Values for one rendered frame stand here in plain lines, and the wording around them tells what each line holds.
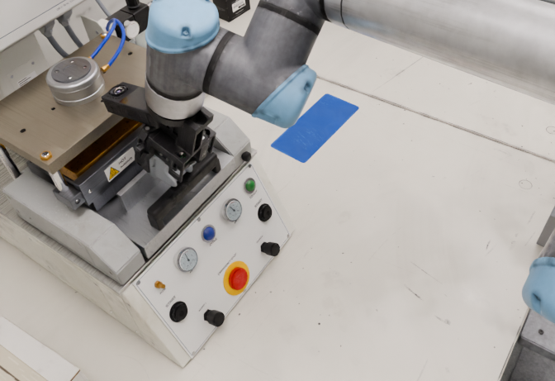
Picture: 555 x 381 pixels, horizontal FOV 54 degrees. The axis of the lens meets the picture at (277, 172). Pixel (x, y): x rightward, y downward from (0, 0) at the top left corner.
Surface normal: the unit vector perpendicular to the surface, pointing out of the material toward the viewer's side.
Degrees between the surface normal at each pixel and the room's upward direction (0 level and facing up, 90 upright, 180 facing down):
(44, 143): 0
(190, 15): 20
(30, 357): 1
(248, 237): 65
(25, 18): 90
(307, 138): 0
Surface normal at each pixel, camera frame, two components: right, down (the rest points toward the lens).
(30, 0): 0.82, 0.38
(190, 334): 0.72, 0.06
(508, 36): -0.58, 0.00
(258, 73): -0.08, 0.13
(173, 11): 0.22, -0.50
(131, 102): -0.18, -0.75
